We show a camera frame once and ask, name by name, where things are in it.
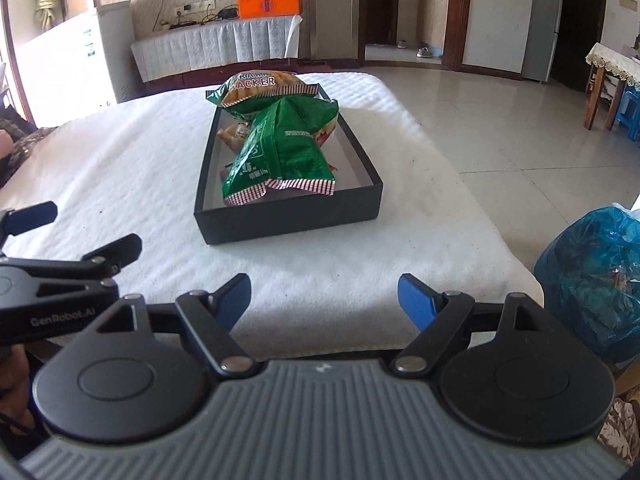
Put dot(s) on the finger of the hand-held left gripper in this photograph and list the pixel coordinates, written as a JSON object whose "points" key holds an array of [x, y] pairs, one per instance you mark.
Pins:
{"points": [[117, 252], [30, 217]]}

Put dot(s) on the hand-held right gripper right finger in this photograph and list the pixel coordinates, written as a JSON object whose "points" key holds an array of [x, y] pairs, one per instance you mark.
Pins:
{"points": [[415, 302]]}

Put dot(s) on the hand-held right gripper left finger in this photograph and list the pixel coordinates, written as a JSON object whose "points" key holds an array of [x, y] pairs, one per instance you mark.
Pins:
{"points": [[232, 300]]}

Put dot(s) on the grey cardboard box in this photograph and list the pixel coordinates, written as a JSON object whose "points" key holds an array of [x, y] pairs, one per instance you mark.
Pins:
{"points": [[290, 220]]}

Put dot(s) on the green snack bag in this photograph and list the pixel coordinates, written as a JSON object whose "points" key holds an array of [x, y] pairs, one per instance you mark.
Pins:
{"points": [[280, 155]]}

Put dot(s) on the golden pastry packet white label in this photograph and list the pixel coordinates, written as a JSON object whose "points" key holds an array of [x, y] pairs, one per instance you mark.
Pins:
{"points": [[234, 137]]}

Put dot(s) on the green and orange cracker bag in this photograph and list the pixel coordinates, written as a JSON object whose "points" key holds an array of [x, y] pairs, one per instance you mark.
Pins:
{"points": [[260, 87]]}

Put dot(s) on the dark patterned cloth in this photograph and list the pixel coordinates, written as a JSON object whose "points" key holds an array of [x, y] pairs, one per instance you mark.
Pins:
{"points": [[30, 150]]}

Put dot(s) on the white chest freezer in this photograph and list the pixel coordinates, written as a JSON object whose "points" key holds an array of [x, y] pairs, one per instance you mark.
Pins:
{"points": [[70, 55]]}

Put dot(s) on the blue plastic bag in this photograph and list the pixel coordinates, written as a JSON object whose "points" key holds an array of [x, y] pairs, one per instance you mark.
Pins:
{"points": [[590, 270]]}

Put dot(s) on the wooden television cabinet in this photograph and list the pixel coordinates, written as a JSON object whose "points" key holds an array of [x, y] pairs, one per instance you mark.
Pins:
{"points": [[170, 81]]}

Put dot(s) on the white lace cloth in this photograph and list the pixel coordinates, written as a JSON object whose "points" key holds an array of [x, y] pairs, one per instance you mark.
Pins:
{"points": [[210, 45]]}

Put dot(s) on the floral fabric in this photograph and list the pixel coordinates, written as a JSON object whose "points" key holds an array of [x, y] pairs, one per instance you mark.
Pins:
{"points": [[620, 430]]}

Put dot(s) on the grey shoe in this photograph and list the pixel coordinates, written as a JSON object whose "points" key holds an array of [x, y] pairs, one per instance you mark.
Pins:
{"points": [[424, 52]]}

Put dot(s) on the wooden table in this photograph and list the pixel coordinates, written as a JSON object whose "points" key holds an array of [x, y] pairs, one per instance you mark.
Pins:
{"points": [[595, 100]]}

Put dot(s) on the wooden kitchen cabinet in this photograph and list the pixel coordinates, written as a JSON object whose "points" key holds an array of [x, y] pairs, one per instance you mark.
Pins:
{"points": [[432, 20]]}

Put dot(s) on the blue plastic stool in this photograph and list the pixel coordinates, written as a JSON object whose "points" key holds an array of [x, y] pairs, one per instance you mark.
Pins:
{"points": [[630, 115]]}

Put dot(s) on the dark wooden door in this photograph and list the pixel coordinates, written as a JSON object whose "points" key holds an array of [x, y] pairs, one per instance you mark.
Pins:
{"points": [[378, 0]]}

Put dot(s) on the grey refrigerator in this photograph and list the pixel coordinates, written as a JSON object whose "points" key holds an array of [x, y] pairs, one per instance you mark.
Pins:
{"points": [[542, 20]]}

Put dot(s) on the cream lace tablecloth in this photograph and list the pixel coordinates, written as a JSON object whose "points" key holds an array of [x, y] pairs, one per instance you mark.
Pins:
{"points": [[612, 60]]}

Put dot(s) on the white wall socket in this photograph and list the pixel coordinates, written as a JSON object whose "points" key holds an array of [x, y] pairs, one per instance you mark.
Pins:
{"points": [[195, 8]]}

